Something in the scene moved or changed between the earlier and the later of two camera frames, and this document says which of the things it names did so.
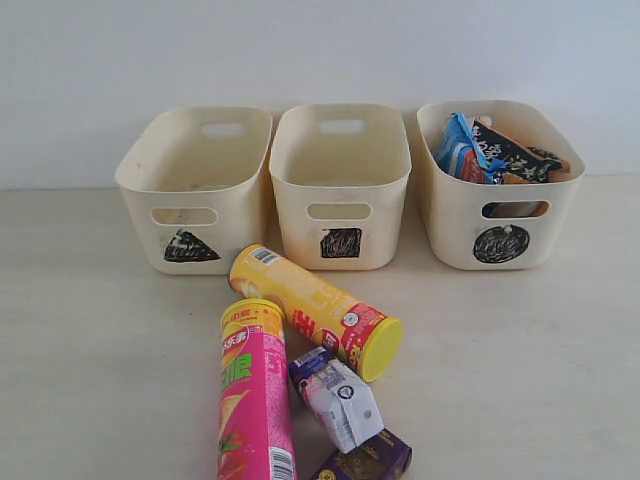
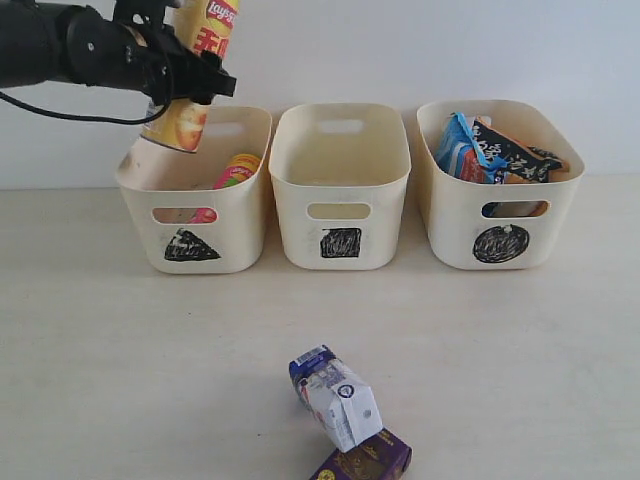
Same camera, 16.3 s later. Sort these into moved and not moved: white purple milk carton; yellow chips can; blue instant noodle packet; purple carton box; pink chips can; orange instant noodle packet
Moved: pink chips can; yellow chips can
Not moved: orange instant noodle packet; purple carton box; blue instant noodle packet; white purple milk carton
